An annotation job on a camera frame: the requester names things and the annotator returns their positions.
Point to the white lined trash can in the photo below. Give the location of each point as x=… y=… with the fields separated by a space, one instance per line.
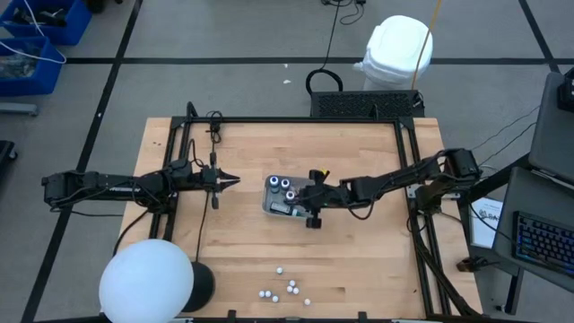
x=394 y=49

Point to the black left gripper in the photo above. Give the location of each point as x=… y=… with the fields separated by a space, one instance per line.
x=208 y=179

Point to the yellow tag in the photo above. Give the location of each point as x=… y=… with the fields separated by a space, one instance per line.
x=324 y=172

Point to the purple-capped food colouring bottle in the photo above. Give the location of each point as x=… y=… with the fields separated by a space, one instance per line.
x=285 y=182

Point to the black vented computer case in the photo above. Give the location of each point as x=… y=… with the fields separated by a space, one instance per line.
x=359 y=104

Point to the grey plastic bin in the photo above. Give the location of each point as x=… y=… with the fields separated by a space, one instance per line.
x=267 y=202

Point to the blue storage bin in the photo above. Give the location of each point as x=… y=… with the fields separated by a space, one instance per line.
x=45 y=81
x=76 y=22

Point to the black backlit keyboard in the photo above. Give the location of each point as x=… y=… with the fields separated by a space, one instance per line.
x=545 y=242

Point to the black bracket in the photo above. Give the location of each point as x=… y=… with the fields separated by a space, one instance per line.
x=231 y=316
x=362 y=316

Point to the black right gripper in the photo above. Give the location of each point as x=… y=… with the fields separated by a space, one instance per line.
x=323 y=195

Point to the grey flat panel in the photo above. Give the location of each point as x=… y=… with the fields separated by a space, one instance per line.
x=553 y=134

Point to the black round lamp base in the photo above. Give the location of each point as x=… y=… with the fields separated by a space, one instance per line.
x=204 y=287

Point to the white globe lamp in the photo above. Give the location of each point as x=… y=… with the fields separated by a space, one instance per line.
x=145 y=282

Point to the black aluminium table frame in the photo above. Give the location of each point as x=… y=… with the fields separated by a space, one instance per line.
x=291 y=119

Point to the black box device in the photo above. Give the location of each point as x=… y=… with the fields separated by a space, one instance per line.
x=567 y=89

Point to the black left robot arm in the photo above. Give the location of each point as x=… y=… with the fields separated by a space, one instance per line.
x=112 y=188

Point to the grey desk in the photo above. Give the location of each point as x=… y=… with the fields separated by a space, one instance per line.
x=520 y=193

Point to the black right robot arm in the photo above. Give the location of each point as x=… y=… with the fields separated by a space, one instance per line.
x=394 y=179

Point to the grey metal bar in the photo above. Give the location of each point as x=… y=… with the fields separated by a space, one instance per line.
x=18 y=109

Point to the green-capped food colouring bottle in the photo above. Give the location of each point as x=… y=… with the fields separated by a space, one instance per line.
x=280 y=208

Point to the white printed paper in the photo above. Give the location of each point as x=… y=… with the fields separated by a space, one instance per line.
x=484 y=224

